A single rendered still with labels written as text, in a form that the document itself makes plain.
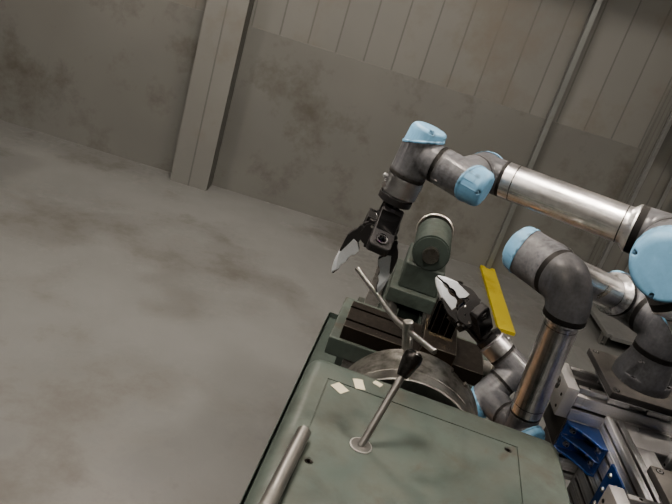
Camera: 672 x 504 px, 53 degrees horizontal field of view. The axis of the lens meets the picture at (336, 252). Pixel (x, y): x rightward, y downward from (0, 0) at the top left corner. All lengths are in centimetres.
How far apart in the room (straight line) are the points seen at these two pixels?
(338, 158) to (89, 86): 205
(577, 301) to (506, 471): 48
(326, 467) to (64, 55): 515
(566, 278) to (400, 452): 60
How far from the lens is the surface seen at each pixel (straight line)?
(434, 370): 140
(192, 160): 551
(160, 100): 568
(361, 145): 544
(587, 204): 138
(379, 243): 131
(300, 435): 104
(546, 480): 122
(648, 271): 122
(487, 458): 120
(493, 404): 175
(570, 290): 153
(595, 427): 195
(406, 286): 251
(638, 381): 190
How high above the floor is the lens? 191
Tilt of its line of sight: 22 degrees down
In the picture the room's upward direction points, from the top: 18 degrees clockwise
